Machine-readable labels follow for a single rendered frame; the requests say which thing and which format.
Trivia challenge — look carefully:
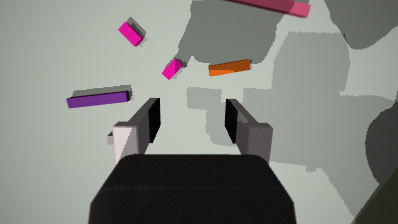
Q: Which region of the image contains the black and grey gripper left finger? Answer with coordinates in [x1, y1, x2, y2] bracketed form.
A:
[112, 98, 161, 165]

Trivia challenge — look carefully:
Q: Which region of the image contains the purple rod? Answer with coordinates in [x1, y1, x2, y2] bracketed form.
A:
[67, 91, 130, 108]

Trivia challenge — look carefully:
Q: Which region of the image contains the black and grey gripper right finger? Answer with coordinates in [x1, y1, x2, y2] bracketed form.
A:
[225, 99, 273, 165]

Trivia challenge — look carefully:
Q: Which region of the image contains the orange rod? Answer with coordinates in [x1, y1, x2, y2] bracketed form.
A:
[208, 59, 250, 77]

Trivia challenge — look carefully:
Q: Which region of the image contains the pink rod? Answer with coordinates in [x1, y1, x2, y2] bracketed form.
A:
[225, 0, 311, 18]

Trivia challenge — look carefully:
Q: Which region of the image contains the magenta rod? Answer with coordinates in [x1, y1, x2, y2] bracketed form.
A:
[119, 22, 143, 46]
[162, 58, 183, 80]

